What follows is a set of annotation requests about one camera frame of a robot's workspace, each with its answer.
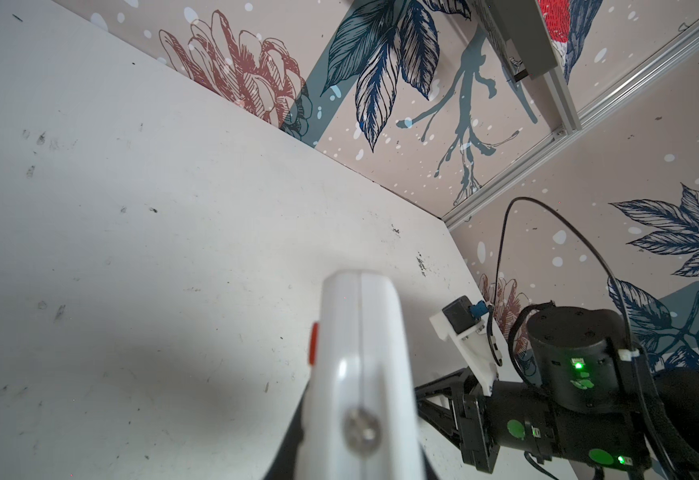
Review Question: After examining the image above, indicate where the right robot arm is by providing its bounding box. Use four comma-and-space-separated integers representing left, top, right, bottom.
415, 302, 699, 479

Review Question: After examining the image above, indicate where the right camera cable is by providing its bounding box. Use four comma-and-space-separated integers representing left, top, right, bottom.
485, 196, 641, 367

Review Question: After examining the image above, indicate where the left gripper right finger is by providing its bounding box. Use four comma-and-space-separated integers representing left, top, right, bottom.
421, 450, 439, 480

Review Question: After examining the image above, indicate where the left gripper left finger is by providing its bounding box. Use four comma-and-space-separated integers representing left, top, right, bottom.
263, 384, 309, 480

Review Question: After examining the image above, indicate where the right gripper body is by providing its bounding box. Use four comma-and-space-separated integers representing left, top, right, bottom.
415, 368, 499, 474

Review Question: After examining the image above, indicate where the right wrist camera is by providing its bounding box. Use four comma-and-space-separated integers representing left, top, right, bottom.
429, 296, 503, 397

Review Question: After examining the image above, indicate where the white remote control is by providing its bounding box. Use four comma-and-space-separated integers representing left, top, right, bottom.
294, 270, 425, 479

